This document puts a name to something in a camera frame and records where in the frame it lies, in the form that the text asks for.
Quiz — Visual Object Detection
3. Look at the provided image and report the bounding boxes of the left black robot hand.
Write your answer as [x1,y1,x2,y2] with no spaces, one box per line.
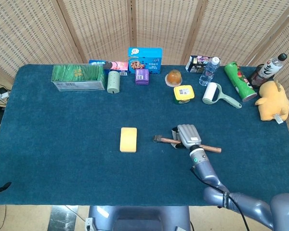
[0,150,12,195]

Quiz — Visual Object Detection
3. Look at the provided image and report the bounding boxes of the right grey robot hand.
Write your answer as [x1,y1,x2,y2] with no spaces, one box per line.
[171,124,203,151]

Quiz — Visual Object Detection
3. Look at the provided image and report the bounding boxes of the claw hammer with wooden handle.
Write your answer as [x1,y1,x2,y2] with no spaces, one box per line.
[153,135,222,154]

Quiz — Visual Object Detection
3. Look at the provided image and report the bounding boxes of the yellow sponge with green base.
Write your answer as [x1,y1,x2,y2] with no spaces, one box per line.
[119,127,138,153]

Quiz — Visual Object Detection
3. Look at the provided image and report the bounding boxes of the green tub with yellow lid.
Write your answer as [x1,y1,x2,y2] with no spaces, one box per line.
[173,84,196,105]

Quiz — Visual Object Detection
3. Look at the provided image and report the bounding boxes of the pale green lint roller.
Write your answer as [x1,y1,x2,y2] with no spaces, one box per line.
[202,82,243,109]

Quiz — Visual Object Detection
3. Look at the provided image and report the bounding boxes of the orange jelly cup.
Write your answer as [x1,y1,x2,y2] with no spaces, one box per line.
[165,69,183,87]

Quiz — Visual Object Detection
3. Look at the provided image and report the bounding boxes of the clear plastic water bottle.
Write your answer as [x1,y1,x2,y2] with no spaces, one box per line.
[198,56,221,87]

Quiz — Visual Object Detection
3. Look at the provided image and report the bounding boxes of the black and white snack box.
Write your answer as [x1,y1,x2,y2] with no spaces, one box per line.
[185,55,215,74]

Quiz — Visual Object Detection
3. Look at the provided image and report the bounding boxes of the green chips can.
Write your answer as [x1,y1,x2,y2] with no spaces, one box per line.
[224,62,258,103]

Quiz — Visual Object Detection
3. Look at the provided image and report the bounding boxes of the small purple carton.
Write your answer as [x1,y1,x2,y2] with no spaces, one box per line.
[135,69,150,86]

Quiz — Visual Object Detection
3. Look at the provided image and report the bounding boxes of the blue table cloth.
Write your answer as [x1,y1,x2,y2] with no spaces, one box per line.
[0,63,289,206]

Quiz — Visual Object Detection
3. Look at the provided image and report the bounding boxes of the blue chocolate chip cookie box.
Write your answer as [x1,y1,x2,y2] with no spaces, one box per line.
[128,47,163,75]

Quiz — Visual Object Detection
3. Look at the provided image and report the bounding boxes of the yellow plush toy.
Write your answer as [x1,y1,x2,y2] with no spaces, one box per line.
[255,80,289,125]

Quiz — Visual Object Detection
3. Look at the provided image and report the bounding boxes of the pale green cylindrical cover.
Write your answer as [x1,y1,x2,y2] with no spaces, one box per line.
[106,71,121,94]

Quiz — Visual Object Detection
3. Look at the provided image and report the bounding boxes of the white power strip with adapters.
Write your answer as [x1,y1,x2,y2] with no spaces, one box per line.
[0,88,10,102]

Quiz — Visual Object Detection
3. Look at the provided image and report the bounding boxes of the grey robot torso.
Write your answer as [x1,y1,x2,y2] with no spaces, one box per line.
[88,205,192,231]

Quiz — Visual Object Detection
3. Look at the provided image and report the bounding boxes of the blue sandwich cookie box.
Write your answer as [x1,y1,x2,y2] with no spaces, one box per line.
[88,59,129,77]

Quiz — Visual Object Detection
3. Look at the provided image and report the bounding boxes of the dark drink bottle white label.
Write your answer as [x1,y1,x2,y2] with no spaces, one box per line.
[250,53,288,90]

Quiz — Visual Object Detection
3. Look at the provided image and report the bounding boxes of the woven folding screen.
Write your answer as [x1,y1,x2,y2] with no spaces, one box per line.
[0,0,289,145]

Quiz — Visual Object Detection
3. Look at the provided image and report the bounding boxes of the clear box of green packets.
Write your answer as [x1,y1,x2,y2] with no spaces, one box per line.
[51,64,106,91]

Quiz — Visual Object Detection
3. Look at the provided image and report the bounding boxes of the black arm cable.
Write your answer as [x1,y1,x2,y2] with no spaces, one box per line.
[190,166,250,231]

